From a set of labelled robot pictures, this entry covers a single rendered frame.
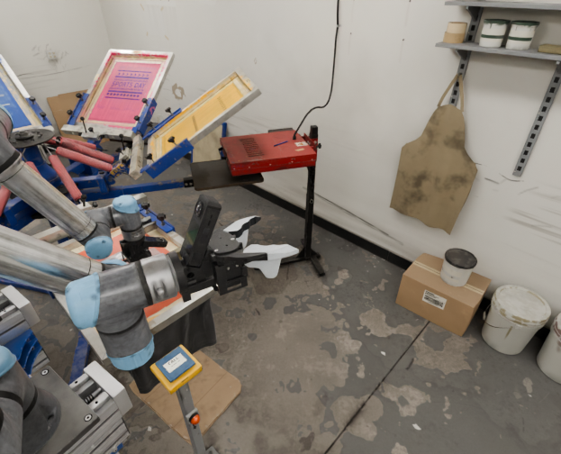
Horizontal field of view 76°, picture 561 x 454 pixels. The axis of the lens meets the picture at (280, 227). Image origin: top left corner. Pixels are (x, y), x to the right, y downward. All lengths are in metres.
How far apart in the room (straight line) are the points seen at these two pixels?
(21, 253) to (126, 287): 0.18
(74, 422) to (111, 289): 0.47
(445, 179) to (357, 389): 1.48
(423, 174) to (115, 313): 2.42
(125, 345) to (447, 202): 2.42
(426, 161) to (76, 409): 2.39
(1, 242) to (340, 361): 2.15
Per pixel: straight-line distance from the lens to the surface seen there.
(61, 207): 1.14
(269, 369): 2.46
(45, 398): 0.99
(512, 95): 2.51
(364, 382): 2.47
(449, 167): 2.65
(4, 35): 5.82
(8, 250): 0.68
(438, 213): 2.80
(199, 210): 0.58
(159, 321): 1.47
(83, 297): 0.59
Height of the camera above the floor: 2.06
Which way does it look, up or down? 35 degrees down
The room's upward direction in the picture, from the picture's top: straight up
